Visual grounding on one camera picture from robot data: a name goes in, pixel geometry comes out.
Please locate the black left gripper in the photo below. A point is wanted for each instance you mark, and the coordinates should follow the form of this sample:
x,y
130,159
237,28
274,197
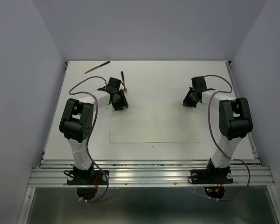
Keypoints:
x,y
123,102

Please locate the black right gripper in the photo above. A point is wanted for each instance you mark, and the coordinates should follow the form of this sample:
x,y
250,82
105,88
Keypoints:
x,y
187,102

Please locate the white cloth napkin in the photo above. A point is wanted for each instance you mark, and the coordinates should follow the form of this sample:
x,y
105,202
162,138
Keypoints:
x,y
158,123

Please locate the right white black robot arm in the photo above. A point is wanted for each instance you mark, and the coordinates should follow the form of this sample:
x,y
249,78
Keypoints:
x,y
234,124

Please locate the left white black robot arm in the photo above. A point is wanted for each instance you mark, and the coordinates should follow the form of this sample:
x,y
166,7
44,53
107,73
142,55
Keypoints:
x,y
77,124

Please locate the gold fork green handle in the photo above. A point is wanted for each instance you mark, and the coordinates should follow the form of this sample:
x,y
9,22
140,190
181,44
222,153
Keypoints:
x,y
123,82

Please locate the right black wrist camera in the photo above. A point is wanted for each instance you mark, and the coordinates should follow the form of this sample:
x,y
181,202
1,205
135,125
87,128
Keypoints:
x,y
199,84

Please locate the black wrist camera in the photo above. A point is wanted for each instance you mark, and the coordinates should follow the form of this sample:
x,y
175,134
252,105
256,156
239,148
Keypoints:
x,y
113,85
199,84

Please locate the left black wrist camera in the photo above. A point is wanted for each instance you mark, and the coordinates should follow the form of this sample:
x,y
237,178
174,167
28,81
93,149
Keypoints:
x,y
113,85

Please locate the gold knife green handle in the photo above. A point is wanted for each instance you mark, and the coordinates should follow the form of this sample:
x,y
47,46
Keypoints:
x,y
96,67

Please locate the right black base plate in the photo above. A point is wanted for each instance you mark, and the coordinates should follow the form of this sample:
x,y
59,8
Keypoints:
x,y
203,176

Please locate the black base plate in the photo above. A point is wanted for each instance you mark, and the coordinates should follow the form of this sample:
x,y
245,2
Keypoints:
x,y
91,178
203,176

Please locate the aluminium rail frame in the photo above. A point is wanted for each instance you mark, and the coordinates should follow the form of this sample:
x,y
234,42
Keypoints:
x,y
148,182

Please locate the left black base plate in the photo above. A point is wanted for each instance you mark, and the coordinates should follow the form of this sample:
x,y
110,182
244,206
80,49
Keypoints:
x,y
91,178

